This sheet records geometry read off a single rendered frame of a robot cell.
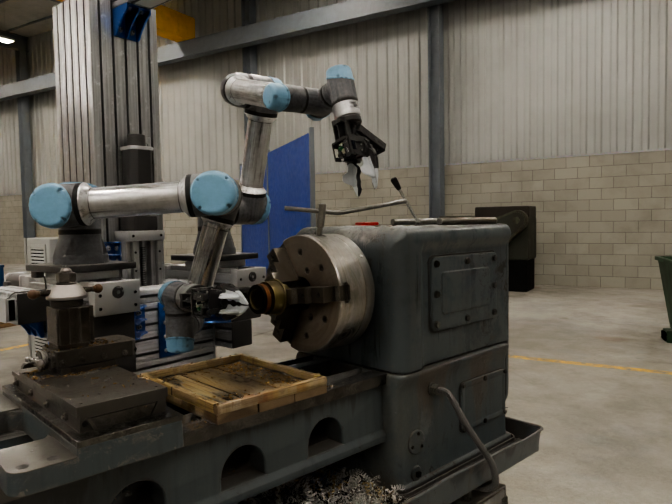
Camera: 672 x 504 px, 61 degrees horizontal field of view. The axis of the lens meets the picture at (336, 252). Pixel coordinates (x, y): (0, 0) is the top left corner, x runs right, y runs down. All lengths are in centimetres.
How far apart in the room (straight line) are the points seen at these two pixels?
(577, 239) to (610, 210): 76
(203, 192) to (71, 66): 83
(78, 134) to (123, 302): 68
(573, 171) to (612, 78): 173
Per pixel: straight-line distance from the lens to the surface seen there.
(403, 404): 157
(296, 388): 132
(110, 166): 204
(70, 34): 222
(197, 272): 170
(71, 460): 105
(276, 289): 143
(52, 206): 164
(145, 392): 111
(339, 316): 142
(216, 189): 153
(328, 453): 147
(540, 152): 1166
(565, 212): 1148
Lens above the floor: 127
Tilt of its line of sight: 3 degrees down
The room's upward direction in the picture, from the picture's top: 1 degrees counter-clockwise
